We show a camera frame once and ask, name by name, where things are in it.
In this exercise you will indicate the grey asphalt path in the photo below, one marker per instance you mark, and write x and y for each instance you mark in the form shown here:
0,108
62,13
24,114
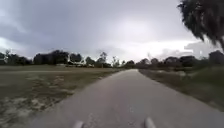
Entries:
128,100

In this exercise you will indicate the distant row of trees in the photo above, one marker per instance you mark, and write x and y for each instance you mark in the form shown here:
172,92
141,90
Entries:
60,58

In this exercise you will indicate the robot's own part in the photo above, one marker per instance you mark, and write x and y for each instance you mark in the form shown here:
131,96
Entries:
149,123
78,124

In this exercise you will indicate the dry patchy grass field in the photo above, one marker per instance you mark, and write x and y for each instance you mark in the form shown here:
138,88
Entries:
36,88

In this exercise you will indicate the green grass verge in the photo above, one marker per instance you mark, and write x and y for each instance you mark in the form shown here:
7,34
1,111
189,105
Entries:
193,83

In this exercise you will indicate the large dark overhanging tree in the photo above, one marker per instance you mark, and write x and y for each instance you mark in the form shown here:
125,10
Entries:
206,16

